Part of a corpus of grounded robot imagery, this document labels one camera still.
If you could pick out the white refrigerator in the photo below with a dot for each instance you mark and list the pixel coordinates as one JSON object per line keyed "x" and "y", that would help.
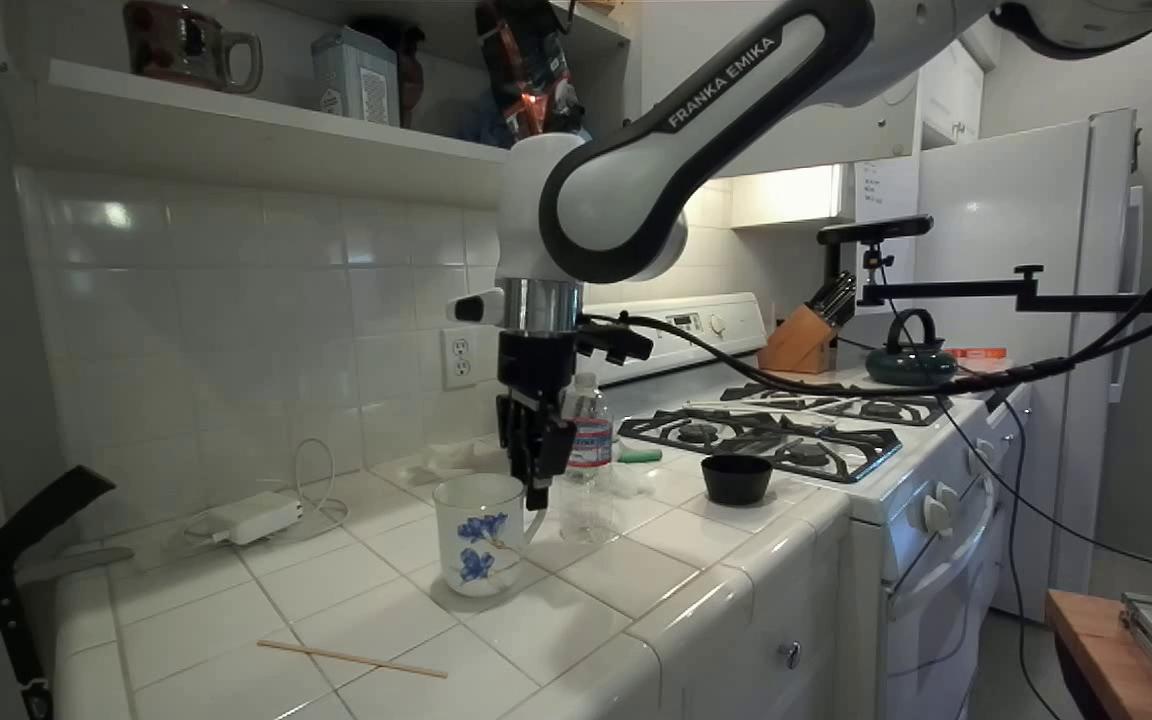
{"x": 1002, "y": 202}

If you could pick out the white wall shelf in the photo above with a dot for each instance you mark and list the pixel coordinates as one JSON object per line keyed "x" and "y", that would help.
{"x": 269, "y": 141}

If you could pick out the dark vase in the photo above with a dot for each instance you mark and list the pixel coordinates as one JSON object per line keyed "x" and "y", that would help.
{"x": 410, "y": 66}

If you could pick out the white wall outlet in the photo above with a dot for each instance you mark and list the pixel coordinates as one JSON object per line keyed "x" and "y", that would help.
{"x": 463, "y": 356}

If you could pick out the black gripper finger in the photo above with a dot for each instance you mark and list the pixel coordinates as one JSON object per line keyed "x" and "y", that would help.
{"x": 548, "y": 462}
{"x": 517, "y": 441}

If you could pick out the wooden chopstick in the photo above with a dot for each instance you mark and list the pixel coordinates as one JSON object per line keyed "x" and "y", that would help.
{"x": 350, "y": 656}

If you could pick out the white mug with blue flowers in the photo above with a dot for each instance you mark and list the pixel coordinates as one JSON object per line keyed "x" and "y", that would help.
{"x": 477, "y": 544}

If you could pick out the white gas stove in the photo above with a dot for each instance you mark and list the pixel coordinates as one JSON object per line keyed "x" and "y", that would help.
{"x": 921, "y": 601}

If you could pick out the black measuring cup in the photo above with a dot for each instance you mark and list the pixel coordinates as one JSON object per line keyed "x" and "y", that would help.
{"x": 736, "y": 482}

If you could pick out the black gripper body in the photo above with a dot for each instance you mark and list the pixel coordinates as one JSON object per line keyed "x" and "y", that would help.
{"x": 537, "y": 372}

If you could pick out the black camera stand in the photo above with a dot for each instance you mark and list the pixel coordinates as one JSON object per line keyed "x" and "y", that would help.
{"x": 0, "y": 544}

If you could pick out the white counter cabinet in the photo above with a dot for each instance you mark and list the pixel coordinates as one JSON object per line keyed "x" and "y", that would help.
{"x": 736, "y": 665}

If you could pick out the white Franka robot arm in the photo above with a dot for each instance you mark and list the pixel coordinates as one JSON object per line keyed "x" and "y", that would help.
{"x": 601, "y": 212}

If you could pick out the brown ceramic mug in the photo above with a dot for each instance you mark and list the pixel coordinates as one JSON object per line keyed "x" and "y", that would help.
{"x": 179, "y": 41}

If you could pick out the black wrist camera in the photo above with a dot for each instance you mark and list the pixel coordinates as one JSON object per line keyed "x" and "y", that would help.
{"x": 619, "y": 342}

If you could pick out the clear storage jar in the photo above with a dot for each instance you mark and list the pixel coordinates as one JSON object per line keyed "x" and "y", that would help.
{"x": 350, "y": 80}

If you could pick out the black stove grate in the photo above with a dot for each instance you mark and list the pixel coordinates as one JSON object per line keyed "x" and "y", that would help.
{"x": 841, "y": 402}

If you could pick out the white range hood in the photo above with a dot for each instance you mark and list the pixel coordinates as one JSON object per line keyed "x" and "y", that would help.
{"x": 790, "y": 199}

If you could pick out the white wall cabinet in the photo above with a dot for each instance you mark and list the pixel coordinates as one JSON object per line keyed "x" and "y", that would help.
{"x": 938, "y": 95}

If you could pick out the black kettle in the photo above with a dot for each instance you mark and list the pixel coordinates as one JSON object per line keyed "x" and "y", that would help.
{"x": 909, "y": 364}

